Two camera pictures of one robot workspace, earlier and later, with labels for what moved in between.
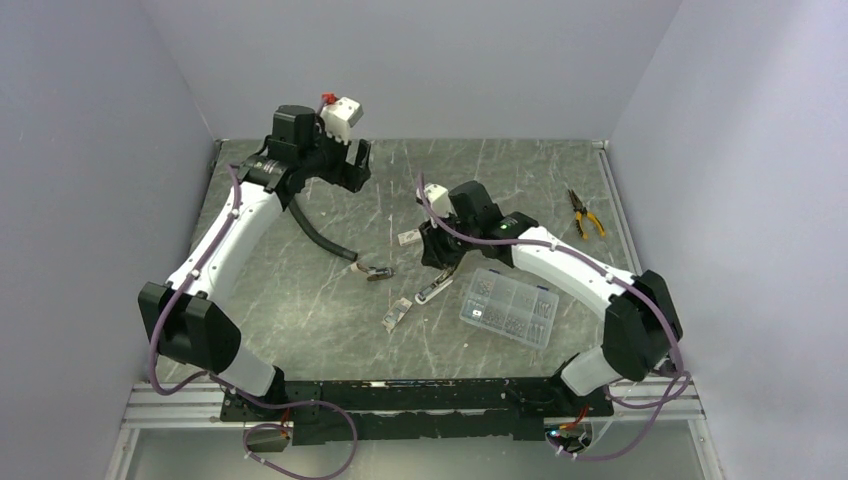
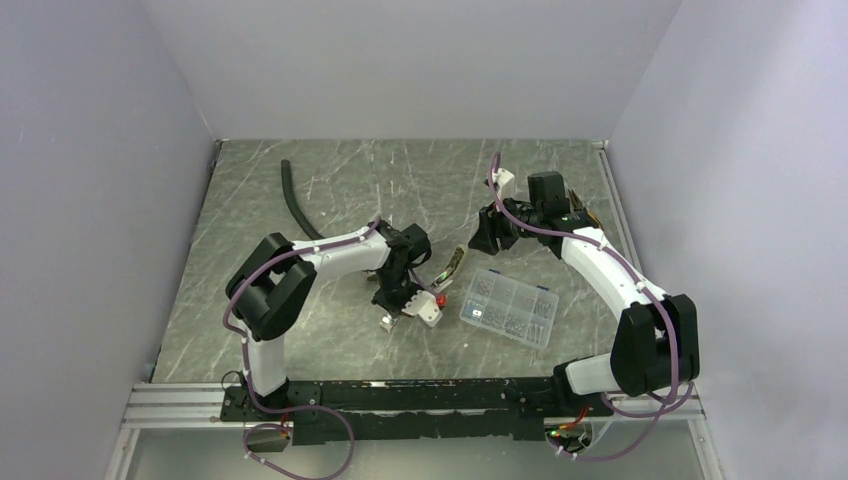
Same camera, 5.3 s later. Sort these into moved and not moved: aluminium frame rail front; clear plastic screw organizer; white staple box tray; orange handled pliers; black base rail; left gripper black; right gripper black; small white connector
Moved: right gripper black; small white connector; left gripper black
Not moved: orange handled pliers; white staple box tray; black base rail; aluminium frame rail front; clear plastic screw organizer
